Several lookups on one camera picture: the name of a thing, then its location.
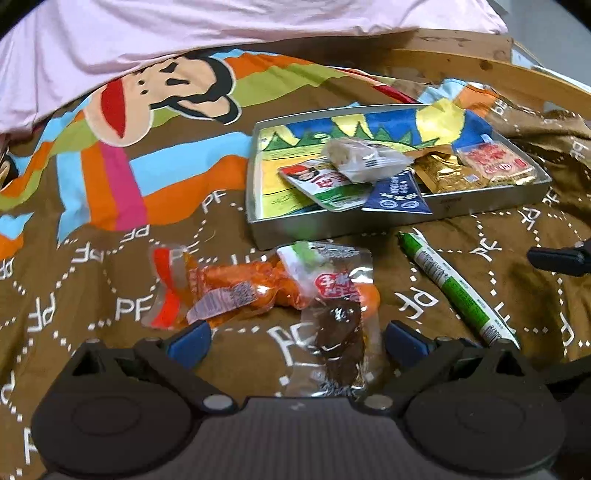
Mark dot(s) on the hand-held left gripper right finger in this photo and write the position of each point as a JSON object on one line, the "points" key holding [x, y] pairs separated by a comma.
{"points": [[406, 339]]}

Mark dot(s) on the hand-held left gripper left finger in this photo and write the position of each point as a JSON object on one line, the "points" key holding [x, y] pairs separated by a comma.
{"points": [[189, 341]]}

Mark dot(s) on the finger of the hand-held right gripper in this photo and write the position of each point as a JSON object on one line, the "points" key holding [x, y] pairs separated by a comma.
{"points": [[554, 259]]}

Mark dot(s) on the orange snack packet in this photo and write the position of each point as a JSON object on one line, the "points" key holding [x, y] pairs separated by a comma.
{"points": [[231, 286]]}

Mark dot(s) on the green sausage stick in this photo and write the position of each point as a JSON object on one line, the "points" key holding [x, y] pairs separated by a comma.
{"points": [[452, 286]]}

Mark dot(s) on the clear dark meat packet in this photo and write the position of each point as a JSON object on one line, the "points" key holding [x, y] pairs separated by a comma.
{"points": [[334, 323]]}

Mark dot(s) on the clear rice cracker packet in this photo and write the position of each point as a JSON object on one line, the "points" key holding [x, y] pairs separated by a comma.
{"points": [[496, 164]]}

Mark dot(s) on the metal tray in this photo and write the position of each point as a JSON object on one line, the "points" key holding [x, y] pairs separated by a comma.
{"points": [[369, 228]]}

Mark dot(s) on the yellow cracker packet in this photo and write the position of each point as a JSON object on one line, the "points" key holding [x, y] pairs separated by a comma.
{"points": [[443, 173]]}

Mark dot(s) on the blue snack packet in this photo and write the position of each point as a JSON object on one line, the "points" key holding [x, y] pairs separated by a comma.
{"points": [[397, 196]]}

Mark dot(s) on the white pouch with red label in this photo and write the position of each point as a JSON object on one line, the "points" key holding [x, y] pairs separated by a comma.
{"points": [[318, 182]]}

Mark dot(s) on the clear peanut bar packet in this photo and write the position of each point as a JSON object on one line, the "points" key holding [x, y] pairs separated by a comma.
{"points": [[364, 159]]}

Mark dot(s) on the brown printed blanket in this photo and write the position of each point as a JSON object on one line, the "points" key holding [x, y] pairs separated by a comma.
{"points": [[92, 277]]}

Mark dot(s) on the dinosaur print cloth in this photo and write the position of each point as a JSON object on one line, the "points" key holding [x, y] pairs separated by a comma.
{"points": [[286, 157]]}

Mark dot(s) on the pink sheet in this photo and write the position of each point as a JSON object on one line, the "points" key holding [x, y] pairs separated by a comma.
{"points": [[184, 37]]}

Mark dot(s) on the wooden bed frame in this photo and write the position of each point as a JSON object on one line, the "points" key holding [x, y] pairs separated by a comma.
{"points": [[461, 60]]}

